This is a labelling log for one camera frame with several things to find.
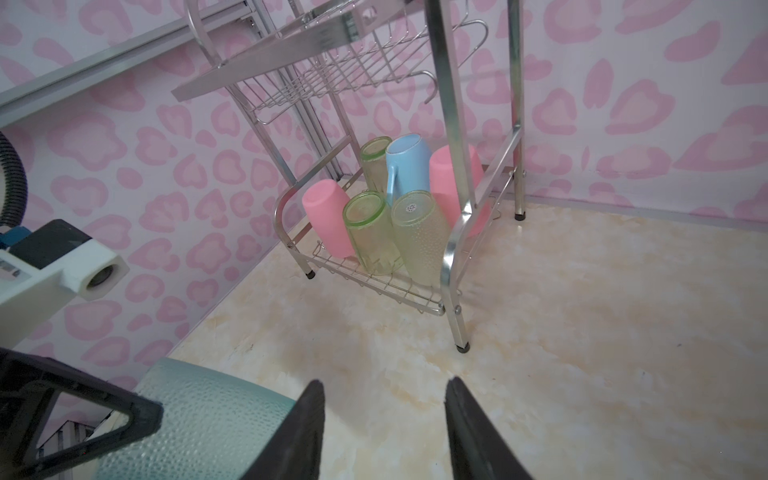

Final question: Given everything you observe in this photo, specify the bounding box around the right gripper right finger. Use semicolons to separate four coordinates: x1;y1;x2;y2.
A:
444;376;533;480

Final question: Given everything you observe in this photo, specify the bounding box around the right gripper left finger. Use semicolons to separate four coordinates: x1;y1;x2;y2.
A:
241;380;325;480

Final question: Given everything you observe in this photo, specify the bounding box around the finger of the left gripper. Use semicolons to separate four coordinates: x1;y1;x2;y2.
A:
1;348;164;479

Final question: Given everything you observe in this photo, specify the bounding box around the teal plastic cup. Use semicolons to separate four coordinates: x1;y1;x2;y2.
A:
93;358;295;479

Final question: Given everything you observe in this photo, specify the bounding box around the yellow-green plastic cup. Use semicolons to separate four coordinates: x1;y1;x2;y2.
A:
391;190;451;288

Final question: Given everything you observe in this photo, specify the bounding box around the green plastic cup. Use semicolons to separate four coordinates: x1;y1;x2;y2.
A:
343;190;403;276
361;136;392;194

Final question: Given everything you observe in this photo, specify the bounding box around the pink plastic cup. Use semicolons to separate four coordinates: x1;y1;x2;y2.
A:
302;179;355;258
429;144;491;238

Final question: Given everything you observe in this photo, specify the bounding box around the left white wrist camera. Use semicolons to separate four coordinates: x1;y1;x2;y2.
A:
1;219;130;349

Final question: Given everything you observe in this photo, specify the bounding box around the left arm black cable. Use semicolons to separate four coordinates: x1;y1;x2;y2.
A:
0;131;29;229

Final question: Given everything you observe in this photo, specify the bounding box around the left aluminium frame beam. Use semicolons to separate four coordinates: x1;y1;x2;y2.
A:
0;2;253;127

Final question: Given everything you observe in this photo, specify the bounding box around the chrome wire dish rack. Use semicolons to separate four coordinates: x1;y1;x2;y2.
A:
174;1;525;352

